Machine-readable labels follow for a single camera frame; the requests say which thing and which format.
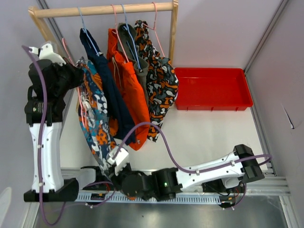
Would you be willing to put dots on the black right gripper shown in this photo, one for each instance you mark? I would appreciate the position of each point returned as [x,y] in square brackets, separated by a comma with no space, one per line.
[115,178]

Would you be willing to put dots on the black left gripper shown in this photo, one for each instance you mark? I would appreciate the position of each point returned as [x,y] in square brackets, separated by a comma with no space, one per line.
[77,73]

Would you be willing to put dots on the light blue hanger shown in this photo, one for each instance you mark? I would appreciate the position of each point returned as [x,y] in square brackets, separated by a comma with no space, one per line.
[91,44]
[132,49]

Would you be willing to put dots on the navy blue shorts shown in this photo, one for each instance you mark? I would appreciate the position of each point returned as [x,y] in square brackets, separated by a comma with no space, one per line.
[117,109]

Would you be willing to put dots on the colourful graphic print shorts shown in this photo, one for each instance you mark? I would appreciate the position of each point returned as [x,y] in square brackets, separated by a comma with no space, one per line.
[97,133]

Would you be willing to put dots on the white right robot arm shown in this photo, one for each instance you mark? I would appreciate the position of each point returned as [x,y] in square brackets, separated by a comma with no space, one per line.
[239,166]

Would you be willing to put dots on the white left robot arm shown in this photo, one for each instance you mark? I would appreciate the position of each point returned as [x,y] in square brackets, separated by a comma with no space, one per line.
[44,115]

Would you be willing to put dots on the olive grey shorts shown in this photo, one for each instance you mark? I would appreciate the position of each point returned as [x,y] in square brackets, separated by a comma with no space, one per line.
[127,35]

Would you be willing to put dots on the orange black camouflage shorts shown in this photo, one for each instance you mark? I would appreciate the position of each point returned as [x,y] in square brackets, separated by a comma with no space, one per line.
[161,82]

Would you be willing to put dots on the wooden clothes rack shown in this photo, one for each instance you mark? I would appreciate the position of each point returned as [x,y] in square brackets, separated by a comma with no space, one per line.
[42,18]

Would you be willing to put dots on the red plastic tray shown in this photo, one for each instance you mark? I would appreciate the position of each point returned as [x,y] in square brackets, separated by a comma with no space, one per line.
[212,89]

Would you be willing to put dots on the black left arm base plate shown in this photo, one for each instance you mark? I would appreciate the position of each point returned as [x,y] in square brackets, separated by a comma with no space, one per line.
[100,185]

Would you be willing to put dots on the white slotted cable duct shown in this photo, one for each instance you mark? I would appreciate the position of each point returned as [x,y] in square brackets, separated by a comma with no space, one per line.
[120,198]

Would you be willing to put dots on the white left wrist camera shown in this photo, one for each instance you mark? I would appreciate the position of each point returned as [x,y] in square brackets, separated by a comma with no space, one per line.
[48,51]

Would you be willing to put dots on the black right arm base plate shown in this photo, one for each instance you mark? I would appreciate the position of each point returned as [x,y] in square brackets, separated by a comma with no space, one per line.
[218,187]

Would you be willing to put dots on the aluminium mounting rail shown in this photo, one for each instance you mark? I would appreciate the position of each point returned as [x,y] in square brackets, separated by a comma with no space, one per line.
[269,186]

